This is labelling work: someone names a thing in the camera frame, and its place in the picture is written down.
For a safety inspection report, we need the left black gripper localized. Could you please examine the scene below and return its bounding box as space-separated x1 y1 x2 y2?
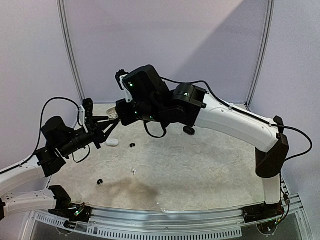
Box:
58 115 118 157

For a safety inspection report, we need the small white charging case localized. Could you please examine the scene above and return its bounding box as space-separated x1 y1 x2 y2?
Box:
106 106 119 120

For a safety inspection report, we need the white oval charging case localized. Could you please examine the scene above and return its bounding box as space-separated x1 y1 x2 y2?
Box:
105 138 119 147

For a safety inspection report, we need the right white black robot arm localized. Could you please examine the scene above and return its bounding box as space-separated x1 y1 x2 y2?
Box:
115 65 289 218

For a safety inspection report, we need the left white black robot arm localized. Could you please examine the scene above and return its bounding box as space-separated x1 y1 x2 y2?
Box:
0 116 120 222

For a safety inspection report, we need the black charging case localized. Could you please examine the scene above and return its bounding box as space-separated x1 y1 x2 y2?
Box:
183 126 195 136

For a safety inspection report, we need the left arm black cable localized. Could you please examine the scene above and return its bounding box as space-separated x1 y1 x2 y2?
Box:
0 97 92 173

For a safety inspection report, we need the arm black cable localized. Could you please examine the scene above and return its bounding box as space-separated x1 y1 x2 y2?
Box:
0 97 92 173
143 76 314 162

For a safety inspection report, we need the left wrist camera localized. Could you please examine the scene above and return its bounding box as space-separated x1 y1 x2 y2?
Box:
77 97 94 133

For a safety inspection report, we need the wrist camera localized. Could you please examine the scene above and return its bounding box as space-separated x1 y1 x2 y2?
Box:
115 69 133 103
77 97 94 133

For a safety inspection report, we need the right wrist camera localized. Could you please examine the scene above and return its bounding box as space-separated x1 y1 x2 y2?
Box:
115 69 133 103

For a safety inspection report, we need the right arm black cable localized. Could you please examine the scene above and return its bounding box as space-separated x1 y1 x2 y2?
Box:
143 76 314 162

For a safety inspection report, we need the left aluminium frame post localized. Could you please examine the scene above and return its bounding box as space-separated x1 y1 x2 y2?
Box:
57 0 86 102

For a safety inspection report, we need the aluminium frame post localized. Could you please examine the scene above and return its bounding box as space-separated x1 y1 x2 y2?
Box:
57 0 86 102
245 0 275 108

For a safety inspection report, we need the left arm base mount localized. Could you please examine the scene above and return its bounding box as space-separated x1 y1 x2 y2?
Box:
48 203 93 223

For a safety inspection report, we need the aluminium front rail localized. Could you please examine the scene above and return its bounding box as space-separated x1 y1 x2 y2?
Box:
23 194 313 240

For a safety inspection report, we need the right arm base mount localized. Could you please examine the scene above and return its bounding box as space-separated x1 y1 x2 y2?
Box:
241 201 286 224

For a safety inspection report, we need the right aluminium frame post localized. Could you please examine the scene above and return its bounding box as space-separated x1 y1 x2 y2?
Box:
245 0 275 108

